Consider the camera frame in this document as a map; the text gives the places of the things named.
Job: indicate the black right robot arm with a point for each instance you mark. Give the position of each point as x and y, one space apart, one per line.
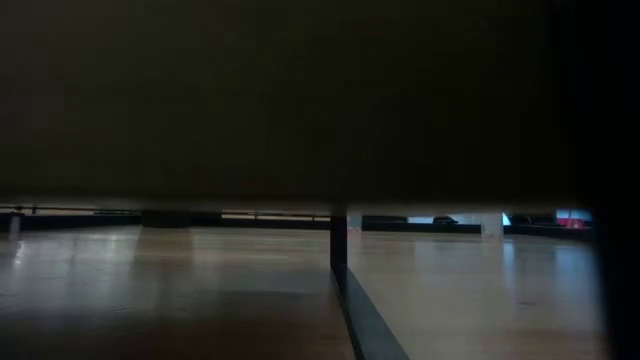
622 280

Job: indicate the small clear medicine bottle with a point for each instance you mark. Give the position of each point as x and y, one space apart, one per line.
492 226
355 223

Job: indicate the wooden shelf board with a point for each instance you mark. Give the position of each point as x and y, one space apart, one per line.
250 100

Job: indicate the black bar device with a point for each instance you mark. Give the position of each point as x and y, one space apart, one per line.
445 220

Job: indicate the red background object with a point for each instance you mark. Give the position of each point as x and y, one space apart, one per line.
572 223

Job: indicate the black shelf divider frame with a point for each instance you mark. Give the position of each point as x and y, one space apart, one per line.
338 240

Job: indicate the black aluminium table frame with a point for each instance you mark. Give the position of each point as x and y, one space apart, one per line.
100 221

